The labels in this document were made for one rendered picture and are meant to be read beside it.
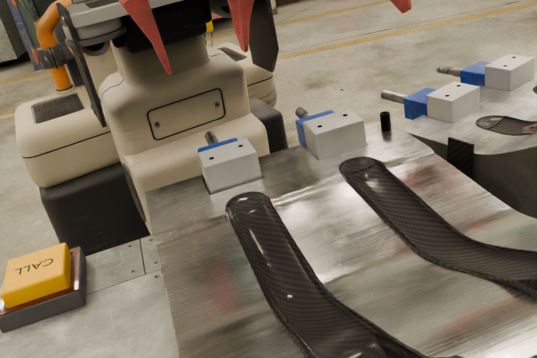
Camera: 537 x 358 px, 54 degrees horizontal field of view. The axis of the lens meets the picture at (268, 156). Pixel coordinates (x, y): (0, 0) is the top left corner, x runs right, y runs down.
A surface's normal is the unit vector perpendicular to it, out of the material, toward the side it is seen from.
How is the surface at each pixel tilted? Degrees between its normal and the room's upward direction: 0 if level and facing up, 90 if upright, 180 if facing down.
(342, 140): 90
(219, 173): 90
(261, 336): 26
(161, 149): 8
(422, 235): 3
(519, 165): 90
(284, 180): 0
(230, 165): 90
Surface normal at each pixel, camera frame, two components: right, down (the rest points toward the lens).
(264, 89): 0.43, 0.33
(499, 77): -0.81, 0.39
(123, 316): -0.18, -0.88
